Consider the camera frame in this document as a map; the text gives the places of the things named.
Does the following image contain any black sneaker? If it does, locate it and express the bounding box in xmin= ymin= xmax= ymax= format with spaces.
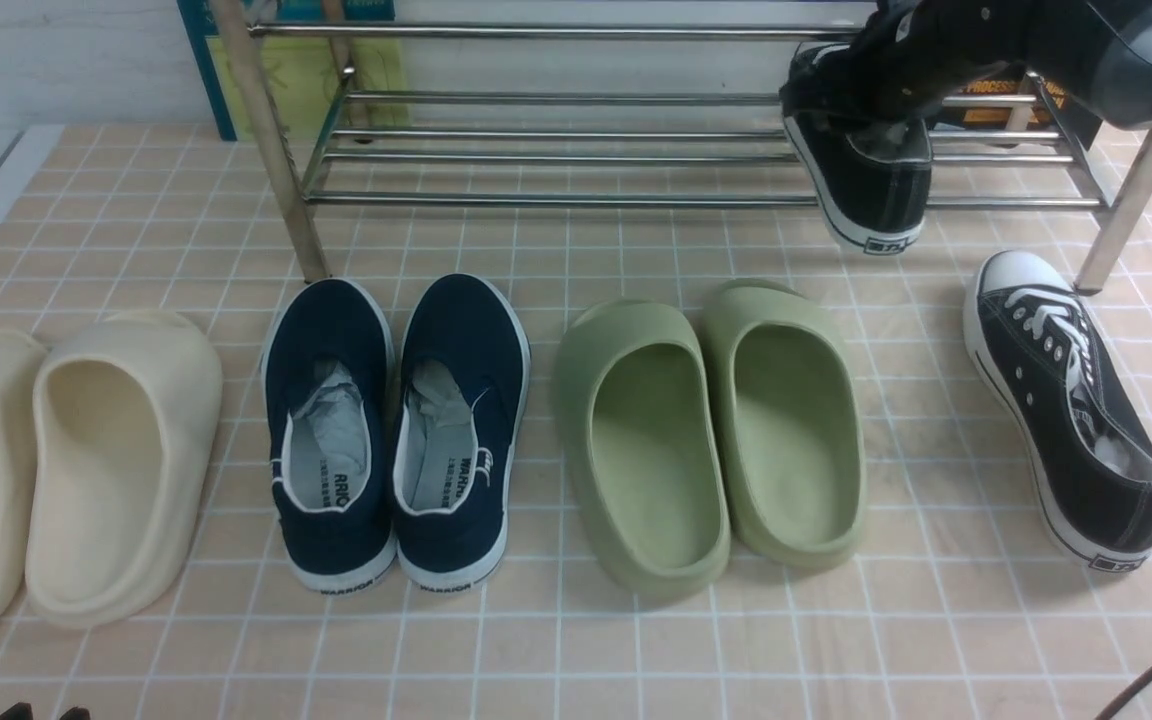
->
xmin=963 ymin=250 xmax=1152 ymax=574
xmin=780 ymin=44 xmax=933 ymax=258

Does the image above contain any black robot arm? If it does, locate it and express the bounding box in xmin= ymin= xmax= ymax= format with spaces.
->
xmin=780 ymin=1 xmax=1152 ymax=129

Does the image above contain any silver metal shoe rack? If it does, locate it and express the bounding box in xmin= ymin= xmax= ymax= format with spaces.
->
xmin=209 ymin=1 xmax=1152 ymax=296

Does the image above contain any green slipper left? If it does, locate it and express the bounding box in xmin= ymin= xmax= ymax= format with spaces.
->
xmin=550 ymin=300 xmax=732 ymax=602

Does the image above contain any green slipper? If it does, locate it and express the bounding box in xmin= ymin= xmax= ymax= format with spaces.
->
xmin=699 ymin=278 xmax=867 ymax=571
xmin=550 ymin=300 xmax=732 ymax=602

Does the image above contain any navy canvas shoe right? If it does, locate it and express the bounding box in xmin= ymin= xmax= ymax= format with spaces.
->
xmin=391 ymin=273 xmax=531 ymax=594

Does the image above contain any navy canvas shoe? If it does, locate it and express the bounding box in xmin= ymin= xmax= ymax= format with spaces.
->
xmin=391 ymin=273 xmax=531 ymax=594
xmin=262 ymin=278 xmax=397 ymax=594

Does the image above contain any green slipper right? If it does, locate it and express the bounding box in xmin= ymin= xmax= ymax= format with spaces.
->
xmin=699 ymin=278 xmax=867 ymax=571

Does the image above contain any navy canvas shoe left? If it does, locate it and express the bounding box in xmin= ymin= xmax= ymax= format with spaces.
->
xmin=262 ymin=278 xmax=397 ymax=594

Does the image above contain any blue and yellow book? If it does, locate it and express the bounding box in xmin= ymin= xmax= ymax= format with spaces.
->
xmin=177 ymin=1 xmax=408 ymax=142

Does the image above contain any checkered beige tablecloth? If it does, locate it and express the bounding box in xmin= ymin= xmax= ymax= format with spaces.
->
xmin=0 ymin=126 xmax=1152 ymax=719

